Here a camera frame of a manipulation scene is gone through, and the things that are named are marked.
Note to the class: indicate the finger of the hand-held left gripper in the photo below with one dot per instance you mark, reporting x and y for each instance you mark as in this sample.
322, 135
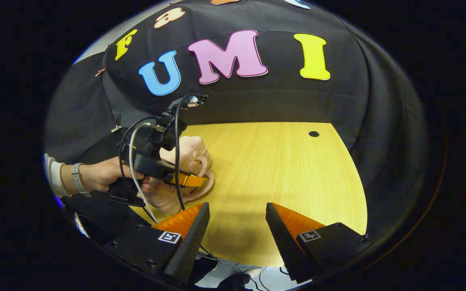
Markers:
190, 180

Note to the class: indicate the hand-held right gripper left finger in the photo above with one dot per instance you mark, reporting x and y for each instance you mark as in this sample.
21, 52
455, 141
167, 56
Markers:
190, 246

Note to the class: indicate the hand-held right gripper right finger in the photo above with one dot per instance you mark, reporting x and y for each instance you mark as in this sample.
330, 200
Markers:
283, 246

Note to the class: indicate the small white tag clip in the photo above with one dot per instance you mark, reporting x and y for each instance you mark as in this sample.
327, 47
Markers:
115, 129

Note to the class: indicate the dark object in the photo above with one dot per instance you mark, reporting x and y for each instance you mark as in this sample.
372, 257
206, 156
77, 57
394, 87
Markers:
233, 281

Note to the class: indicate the grey wristwatch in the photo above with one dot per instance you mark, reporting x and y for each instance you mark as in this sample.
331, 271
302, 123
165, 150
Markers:
80, 180

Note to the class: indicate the small pink clip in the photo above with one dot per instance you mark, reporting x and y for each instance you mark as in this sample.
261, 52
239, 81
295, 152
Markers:
100, 72

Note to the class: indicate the black backdrop cloth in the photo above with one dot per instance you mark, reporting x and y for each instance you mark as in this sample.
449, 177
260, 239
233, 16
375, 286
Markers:
297, 101

